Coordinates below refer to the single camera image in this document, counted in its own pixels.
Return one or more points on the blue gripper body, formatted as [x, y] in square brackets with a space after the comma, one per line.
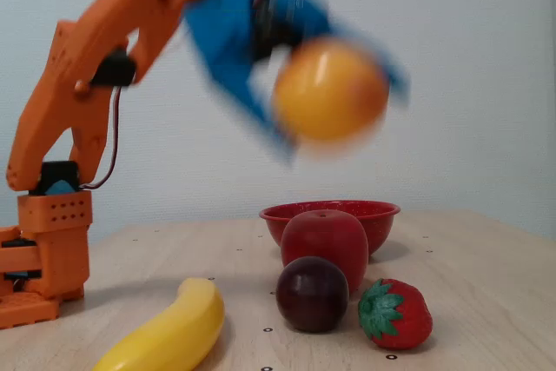
[234, 58]

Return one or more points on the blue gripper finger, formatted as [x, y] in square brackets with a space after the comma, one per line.
[254, 106]
[382, 56]

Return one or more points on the dark purple toy plum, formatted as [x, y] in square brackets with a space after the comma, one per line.
[313, 295]

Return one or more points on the red speckled enamel bowl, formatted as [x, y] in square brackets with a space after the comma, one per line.
[382, 223]

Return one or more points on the orange yellow toy peach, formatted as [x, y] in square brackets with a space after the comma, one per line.
[330, 93]

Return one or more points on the red toy apple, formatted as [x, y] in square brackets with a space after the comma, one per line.
[323, 236]

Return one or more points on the red toy strawberry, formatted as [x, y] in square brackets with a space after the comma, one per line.
[408, 314]

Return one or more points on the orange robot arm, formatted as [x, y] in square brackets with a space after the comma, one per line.
[108, 19]

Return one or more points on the yellow toy banana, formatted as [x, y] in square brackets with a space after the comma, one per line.
[182, 327]

